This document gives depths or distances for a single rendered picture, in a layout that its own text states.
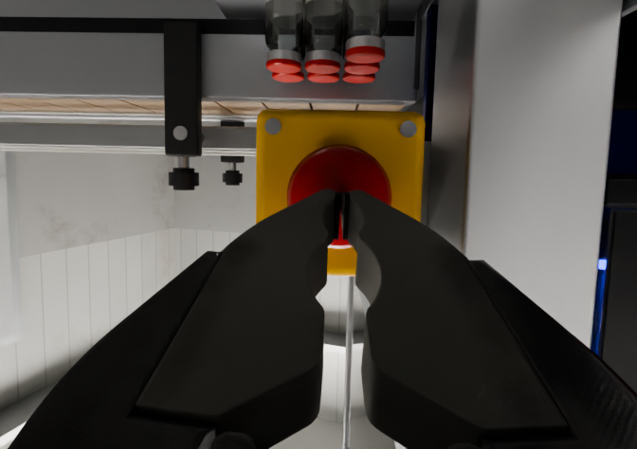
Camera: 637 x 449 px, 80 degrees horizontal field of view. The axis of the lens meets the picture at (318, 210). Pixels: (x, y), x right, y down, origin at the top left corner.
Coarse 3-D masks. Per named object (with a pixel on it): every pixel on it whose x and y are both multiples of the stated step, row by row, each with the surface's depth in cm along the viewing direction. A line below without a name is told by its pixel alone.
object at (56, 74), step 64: (0, 0) 27; (64, 0) 27; (128, 0) 27; (192, 0) 27; (0, 64) 28; (64, 64) 27; (128, 64) 27; (192, 64) 26; (256, 64) 27; (384, 64) 27; (0, 128) 30; (64, 128) 30; (128, 128) 30; (192, 128) 26; (256, 128) 30
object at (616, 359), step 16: (624, 224) 16; (624, 240) 16; (624, 256) 17; (624, 272) 17; (608, 288) 17; (624, 288) 17; (608, 304) 17; (624, 304) 17; (608, 320) 17; (624, 320) 17; (608, 336) 17; (624, 336) 17; (608, 352) 17; (624, 352) 17; (624, 368) 17
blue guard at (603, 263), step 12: (612, 216) 16; (612, 228) 17; (600, 252) 17; (600, 264) 17; (600, 276) 17; (600, 288) 17; (600, 300) 17; (600, 312) 17; (600, 324) 17; (600, 336) 17; (600, 348) 17
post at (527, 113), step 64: (448, 0) 20; (512, 0) 16; (576, 0) 16; (448, 64) 20; (512, 64) 16; (576, 64) 16; (448, 128) 19; (512, 128) 16; (576, 128) 16; (448, 192) 19; (512, 192) 16; (576, 192) 16; (512, 256) 17; (576, 256) 17; (576, 320) 17
